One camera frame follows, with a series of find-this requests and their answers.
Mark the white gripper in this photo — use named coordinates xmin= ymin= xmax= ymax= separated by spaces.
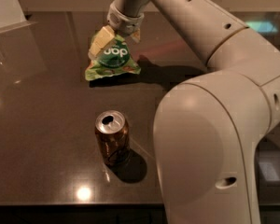
xmin=88 ymin=3 xmax=144 ymax=60

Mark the green rice chip bag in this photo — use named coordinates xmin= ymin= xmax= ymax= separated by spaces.
xmin=85 ymin=35 xmax=141 ymax=81

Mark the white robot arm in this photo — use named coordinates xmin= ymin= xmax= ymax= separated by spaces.
xmin=89 ymin=0 xmax=280 ymax=224

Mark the brown soda can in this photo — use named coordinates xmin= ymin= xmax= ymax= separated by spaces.
xmin=94 ymin=110 xmax=130 ymax=167

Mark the white object at left edge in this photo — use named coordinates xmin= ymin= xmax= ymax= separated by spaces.
xmin=0 ymin=0 xmax=35 ymax=34

